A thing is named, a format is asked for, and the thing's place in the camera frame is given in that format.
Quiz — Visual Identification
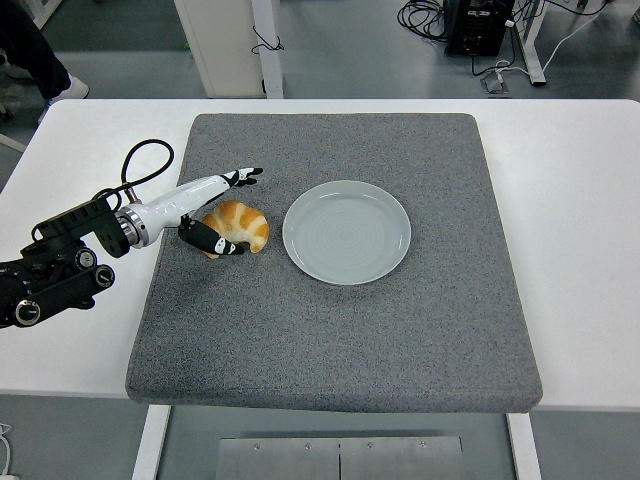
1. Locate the white desk leg with foot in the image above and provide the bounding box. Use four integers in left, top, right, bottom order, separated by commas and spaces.
514, 0, 547, 88

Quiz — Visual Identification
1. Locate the long white cable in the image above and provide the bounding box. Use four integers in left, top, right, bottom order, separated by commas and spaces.
542, 0, 621, 71

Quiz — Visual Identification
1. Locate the grey felt mat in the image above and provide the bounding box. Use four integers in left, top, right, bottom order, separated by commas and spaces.
124, 112, 544, 415

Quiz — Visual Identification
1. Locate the black computer tower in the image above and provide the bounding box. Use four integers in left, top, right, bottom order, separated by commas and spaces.
443, 0, 516, 57

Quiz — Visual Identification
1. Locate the person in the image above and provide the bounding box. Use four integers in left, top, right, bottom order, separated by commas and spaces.
0, 0, 91, 124

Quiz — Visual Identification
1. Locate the grey metal plate with screws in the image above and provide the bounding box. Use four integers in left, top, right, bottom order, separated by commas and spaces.
218, 435, 465, 480

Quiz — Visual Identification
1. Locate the thin black looped cable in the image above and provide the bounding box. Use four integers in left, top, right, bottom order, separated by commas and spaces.
251, 24, 285, 55

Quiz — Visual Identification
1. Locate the white and black hand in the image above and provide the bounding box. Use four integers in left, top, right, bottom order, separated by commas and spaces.
133, 166, 265, 258

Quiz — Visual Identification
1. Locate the grey floor socket box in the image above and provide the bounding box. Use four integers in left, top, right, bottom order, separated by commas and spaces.
480, 67, 510, 95

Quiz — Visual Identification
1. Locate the white desk foot bar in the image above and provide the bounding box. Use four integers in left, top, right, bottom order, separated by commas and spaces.
32, 0, 65, 29

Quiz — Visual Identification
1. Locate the thin white cable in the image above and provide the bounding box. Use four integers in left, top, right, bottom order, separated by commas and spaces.
0, 422, 16, 479

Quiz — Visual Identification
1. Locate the white table leg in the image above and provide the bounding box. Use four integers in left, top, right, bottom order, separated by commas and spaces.
130, 404, 172, 480
506, 412, 543, 480

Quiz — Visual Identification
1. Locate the beige cabinet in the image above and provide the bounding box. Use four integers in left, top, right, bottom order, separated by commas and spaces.
173, 0, 266, 100

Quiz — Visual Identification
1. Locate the black cable bundle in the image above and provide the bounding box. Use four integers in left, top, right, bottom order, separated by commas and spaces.
397, 0, 449, 44

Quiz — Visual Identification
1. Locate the white upright post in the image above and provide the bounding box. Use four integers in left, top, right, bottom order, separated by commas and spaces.
251, 0, 285, 100

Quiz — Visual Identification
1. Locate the golden croissant bread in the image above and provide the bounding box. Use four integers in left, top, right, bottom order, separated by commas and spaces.
199, 199, 271, 260

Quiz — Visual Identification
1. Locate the pale grey round plate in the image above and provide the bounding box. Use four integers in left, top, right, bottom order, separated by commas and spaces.
281, 179, 413, 287

